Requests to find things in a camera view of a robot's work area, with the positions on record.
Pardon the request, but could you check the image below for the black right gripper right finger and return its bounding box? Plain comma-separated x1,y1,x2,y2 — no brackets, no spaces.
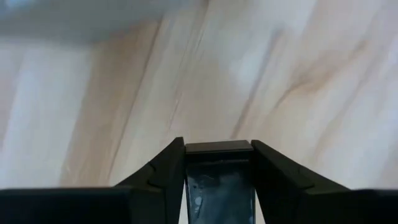
251,139,352,224

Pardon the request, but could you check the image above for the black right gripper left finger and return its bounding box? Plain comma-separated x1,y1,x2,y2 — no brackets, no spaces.
113,136,187,224

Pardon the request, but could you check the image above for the small blue charger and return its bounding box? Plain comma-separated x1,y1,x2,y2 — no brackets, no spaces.
185,139,257,224

